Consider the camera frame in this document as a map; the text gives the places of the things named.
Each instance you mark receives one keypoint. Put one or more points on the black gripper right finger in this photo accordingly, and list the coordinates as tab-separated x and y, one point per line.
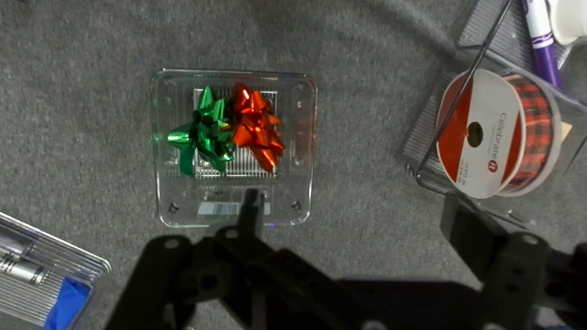
519	269

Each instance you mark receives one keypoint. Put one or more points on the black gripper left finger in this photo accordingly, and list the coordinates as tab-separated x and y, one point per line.
262	288

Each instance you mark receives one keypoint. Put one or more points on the clear plastic box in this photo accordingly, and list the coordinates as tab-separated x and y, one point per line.
213	198

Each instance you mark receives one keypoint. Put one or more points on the red plaid ribbon spool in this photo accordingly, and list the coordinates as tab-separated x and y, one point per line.
501	137

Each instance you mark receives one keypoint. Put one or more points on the green gift bow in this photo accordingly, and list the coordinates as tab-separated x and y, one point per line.
206	136

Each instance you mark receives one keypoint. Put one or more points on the red gift bow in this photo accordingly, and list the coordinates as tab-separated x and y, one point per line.
255	126

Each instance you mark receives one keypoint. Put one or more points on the clear pen case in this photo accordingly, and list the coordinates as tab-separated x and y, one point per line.
44	280

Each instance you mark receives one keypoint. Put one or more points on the purple marker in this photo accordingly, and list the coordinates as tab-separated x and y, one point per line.
541	40

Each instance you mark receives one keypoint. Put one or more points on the grey table cloth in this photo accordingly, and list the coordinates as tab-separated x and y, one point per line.
75	152

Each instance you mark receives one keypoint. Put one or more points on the wire mesh tray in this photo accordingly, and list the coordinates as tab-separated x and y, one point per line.
494	37

